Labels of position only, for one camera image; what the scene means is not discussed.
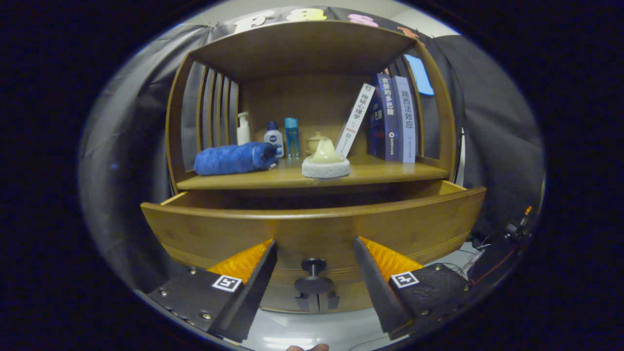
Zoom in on clear blue bottle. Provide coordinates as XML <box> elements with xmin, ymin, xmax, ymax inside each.
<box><xmin>285</xmin><ymin>117</ymin><xmax>300</xmax><ymax>160</ymax></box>

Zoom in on black drawer knob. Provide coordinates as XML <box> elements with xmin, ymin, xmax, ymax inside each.
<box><xmin>294</xmin><ymin>257</ymin><xmax>335</xmax><ymax>295</ymax></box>

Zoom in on white bottle with blue cap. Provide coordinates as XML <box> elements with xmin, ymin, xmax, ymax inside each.
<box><xmin>264</xmin><ymin>121</ymin><xmax>285</xmax><ymax>158</ymax></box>

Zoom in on wooden cabinet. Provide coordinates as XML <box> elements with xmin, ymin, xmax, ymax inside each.
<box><xmin>166</xmin><ymin>19</ymin><xmax>461</xmax><ymax>312</ymax></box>

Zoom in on blue rolled towel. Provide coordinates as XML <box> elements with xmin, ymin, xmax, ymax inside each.
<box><xmin>194</xmin><ymin>141</ymin><xmax>281</xmax><ymax>176</ymax></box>

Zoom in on white book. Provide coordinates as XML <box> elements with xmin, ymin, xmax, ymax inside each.
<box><xmin>335</xmin><ymin>83</ymin><xmax>376</xmax><ymax>159</ymax></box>

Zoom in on white pump bottle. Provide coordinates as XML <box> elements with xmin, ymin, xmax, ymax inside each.
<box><xmin>236</xmin><ymin>112</ymin><xmax>251</xmax><ymax>146</ymax></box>

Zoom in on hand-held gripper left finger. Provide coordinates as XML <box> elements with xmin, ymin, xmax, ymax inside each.
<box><xmin>146</xmin><ymin>239</ymin><xmax>278</xmax><ymax>343</ymax></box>

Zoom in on small dark electronic device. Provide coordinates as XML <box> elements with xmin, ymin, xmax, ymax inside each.
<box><xmin>505</xmin><ymin>205</ymin><xmax>534</xmax><ymax>239</ymax></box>

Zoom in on pale blue book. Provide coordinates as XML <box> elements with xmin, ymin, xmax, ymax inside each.
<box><xmin>394</xmin><ymin>76</ymin><xmax>417</xmax><ymax>163</ymax></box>

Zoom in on floor cables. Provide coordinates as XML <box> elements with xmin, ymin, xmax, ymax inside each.
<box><xmin>439</xmin><ymin>234</ymin><xmax>517</xmax><ymax>288</ymax></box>

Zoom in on dark blue book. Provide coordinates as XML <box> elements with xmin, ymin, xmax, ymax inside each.
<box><xmin>368</xmin><ymin>73</ymin><xmax>400</xmax><ymax>161</ymax></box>

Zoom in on wooden countertop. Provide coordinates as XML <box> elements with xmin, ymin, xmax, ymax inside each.
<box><xmin>176</xmin><ymin>155</ymin><xmax>450</xmax><ymax>191</ymax></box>

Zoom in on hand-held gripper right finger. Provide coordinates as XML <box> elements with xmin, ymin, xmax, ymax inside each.
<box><xmin>354</xmin><ymin>236</ymin><xmax>481</xmax><ymax>341</ymax></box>

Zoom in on beige lidded teacup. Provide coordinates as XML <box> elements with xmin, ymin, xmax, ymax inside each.
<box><xmin>306</xmin><ymin>131</ymin><xmax>330</xmax><ymax>156</ymax></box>

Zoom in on cream handled scrub brush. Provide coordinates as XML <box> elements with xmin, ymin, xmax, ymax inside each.
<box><xmin>301</xmin><ymin>137</ymin><xmax>351</xmax><ymax>179</ymax></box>

